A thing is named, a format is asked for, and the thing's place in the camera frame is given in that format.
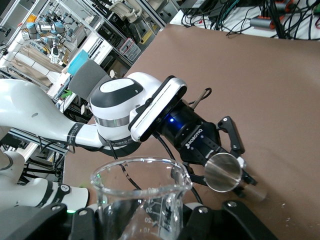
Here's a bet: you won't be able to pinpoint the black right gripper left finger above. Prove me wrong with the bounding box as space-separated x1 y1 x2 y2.
4 198 146 240

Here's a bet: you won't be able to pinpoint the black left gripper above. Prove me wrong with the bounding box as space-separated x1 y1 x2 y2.
156 99 259 198

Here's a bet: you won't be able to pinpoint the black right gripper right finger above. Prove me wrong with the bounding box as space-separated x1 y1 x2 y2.
178 199 280 240

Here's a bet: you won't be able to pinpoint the steel double-cone jigger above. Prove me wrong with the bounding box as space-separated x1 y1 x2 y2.
203 151 269 203

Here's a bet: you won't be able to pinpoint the clear glass measuring beaker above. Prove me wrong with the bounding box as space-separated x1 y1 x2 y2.
90 156 194 240

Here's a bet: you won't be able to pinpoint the brown table mat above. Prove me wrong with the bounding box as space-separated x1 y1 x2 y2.
62 23 320 240

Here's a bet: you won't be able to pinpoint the grey cylindrical adapter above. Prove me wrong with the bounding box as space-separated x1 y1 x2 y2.
249 15 274 30

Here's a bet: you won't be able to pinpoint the grey padded chair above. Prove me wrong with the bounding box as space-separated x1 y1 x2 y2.
68 59 111 101

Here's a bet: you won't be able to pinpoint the beige hanging cloth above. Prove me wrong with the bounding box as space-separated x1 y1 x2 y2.
10 45 66 87

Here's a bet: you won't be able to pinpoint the light blue box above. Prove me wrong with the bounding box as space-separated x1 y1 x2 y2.
66 49 89 76

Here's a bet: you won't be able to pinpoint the beige chair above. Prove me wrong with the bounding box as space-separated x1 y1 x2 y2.
108 0 161 25

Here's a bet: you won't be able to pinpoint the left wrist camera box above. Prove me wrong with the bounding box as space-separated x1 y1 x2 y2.
128 75 189 144

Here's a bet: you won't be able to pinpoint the white wire basket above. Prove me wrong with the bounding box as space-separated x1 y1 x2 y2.
118 37 142 62

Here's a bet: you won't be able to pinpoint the tangled black cables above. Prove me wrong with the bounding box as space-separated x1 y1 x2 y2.
179 0 320 40

